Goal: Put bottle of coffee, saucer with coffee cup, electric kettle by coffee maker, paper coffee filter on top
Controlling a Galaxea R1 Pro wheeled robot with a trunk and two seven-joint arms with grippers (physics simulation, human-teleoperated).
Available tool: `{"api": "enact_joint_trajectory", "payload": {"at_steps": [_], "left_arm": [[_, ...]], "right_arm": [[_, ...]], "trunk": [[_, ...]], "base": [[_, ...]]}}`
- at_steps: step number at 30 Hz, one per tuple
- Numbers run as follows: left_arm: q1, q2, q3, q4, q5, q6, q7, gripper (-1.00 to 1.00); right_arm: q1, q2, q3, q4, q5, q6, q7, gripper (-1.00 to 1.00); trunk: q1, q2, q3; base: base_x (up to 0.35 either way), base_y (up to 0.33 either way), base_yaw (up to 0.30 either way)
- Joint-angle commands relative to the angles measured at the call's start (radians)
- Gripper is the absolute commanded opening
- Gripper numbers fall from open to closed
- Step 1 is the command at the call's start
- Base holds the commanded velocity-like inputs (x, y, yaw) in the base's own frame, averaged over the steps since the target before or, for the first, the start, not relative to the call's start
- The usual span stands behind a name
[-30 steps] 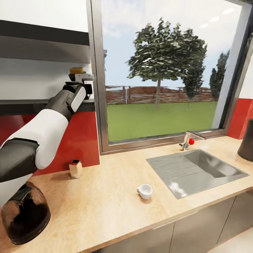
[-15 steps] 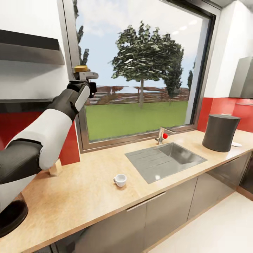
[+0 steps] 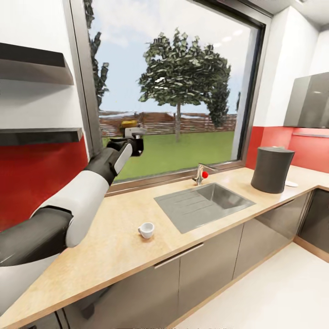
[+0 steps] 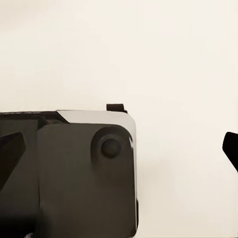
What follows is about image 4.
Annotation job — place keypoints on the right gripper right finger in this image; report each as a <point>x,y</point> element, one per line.
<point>230,148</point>

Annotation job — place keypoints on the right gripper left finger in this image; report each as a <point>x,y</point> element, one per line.
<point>12,147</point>

